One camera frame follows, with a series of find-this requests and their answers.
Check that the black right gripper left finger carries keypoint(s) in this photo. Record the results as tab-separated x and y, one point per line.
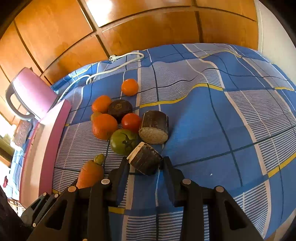
83	214

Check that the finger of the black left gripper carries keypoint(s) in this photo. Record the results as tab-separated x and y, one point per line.
36	211

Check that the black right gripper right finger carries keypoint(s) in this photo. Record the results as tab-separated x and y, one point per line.
226	220

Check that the orange carrot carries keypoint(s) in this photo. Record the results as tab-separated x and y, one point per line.
91	172

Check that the green tomato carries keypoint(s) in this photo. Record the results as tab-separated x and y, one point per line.
124	141

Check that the large orange mandarin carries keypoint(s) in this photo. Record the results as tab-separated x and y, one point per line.
103	126

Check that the small yellow-green fruit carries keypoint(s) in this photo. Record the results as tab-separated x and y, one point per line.
95	115

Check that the red tomato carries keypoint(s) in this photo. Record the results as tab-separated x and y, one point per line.
132	122

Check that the orange mandarin with stem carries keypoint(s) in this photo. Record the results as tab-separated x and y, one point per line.
101	104

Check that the dark purple passion fruit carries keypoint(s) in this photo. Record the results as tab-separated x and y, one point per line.
119	108

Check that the small orange mandarin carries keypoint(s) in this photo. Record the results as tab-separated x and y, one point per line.
129	87

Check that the pink shallow tray box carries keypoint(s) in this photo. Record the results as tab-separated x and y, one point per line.
39	162

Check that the silver ornate tissue box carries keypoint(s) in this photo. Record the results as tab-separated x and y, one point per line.
21	132

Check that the blue plaid tablecloth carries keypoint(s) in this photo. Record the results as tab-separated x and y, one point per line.
231	124

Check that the pink electric kettle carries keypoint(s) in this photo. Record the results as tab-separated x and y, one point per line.
34	95

